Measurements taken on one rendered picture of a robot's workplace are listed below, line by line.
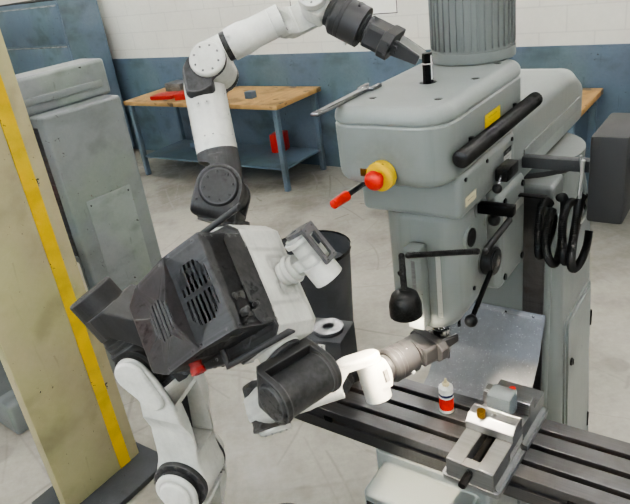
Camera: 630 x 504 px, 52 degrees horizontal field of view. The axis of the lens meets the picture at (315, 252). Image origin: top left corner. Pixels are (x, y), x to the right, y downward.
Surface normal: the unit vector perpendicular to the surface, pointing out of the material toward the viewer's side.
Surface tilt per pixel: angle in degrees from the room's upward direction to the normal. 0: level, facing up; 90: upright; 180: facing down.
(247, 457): 0
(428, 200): 90
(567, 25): 90
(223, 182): 60
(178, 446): 90
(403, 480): 0
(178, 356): 74
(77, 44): 90
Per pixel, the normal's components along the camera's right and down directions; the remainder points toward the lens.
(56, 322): 0.82, 0.15
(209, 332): -0.55, 0.00
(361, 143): -0.56, 0.43
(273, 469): -0.13, -0.89
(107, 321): -0.26, 0.45
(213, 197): -0.03, -0.07
